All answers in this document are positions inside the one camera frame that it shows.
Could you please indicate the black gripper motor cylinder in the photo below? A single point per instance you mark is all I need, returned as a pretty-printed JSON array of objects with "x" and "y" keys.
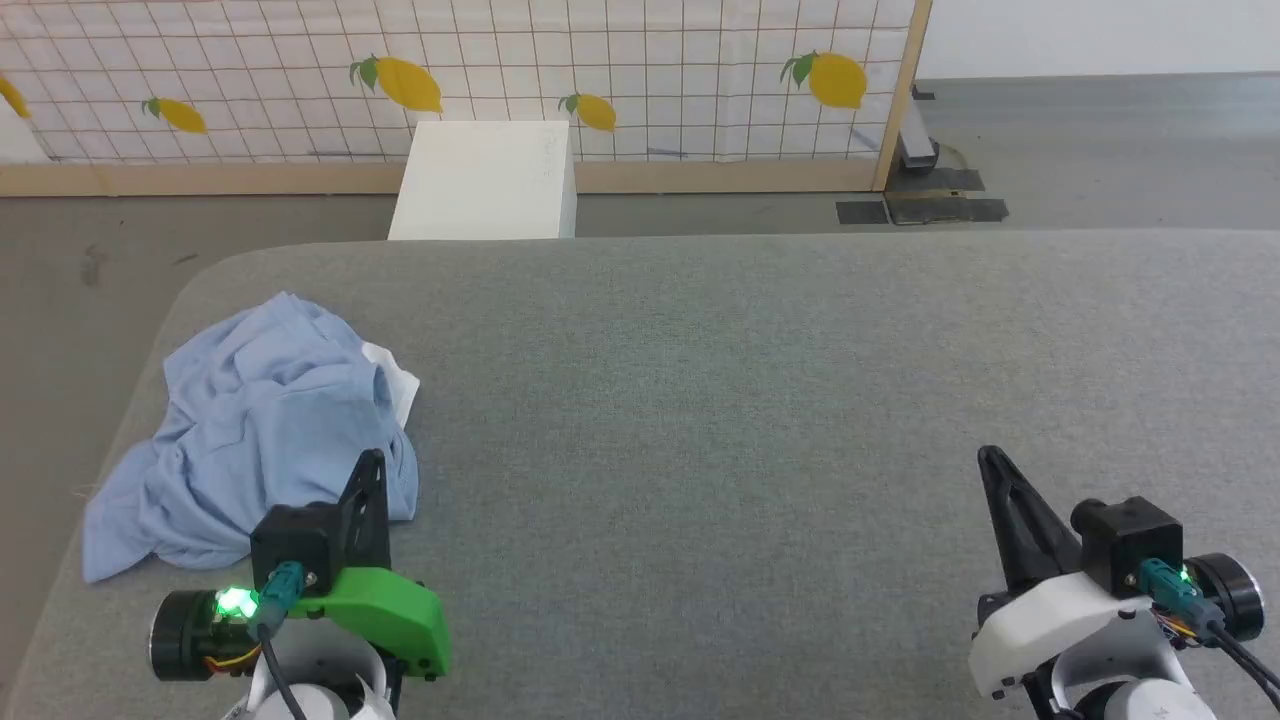
[
  {"x": 1232, "y": 595},
  {"x": 185, "y": 635}
]

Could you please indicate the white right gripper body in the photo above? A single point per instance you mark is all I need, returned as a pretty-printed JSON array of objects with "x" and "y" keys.
[{"x": 1050, "y": 625}]

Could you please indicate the lemon print partition screen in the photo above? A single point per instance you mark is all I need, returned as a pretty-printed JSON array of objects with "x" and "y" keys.
[{"x": 650, "y": 60}]

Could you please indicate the white rectangular box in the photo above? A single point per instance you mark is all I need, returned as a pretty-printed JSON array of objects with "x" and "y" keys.
[{"x": 485, "y": 180}]

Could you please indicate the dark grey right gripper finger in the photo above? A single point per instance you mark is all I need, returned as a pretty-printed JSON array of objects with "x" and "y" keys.
[{"x": 1020, "y": 520}]

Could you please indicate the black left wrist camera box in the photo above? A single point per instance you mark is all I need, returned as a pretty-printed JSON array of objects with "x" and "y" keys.
[{"x": 295, "y": 545}]

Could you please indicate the small black floor tape patch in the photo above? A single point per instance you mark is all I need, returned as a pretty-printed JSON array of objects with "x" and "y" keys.
[{"x": 862, "y": 212}]

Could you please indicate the grey fabric sofa seat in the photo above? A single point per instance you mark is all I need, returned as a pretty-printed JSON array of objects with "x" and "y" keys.
[{"x": 720, "y": 400}]

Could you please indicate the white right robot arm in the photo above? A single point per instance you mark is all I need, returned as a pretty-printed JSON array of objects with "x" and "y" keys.
[{"x": 1140, "y": 690}]

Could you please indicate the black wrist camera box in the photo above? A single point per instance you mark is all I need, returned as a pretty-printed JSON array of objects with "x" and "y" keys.
[
  {"x": 1130, "y": 545},
  {"x": 295, "y": 545}
]

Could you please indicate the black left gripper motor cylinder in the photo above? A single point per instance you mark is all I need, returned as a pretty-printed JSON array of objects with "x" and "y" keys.
[{"x": 185, "y": 635}]

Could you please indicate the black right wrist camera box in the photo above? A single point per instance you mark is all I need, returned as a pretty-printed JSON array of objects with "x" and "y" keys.
[{"x": 1130, "y": 545}]

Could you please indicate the light blue and white garment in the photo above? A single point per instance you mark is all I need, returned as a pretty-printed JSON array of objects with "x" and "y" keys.
[{"x": 260, "y": 420}]

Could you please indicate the grey metal partition foot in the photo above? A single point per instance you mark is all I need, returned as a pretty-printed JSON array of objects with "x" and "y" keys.
[{"x": 916, "y": 145}]

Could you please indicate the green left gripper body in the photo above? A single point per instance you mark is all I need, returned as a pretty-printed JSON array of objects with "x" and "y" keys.
[{"x": 385, "y": 612}]

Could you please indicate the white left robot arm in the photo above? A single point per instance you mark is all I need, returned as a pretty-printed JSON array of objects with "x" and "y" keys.
[{"x": 320, "y": 685}]

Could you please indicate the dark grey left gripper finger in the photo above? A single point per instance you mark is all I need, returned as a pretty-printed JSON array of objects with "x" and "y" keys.
[{"x": 366, "y": 510}]

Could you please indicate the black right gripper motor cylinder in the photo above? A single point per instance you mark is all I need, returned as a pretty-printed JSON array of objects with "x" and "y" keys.
[{"x": 1232, "y": 595}]

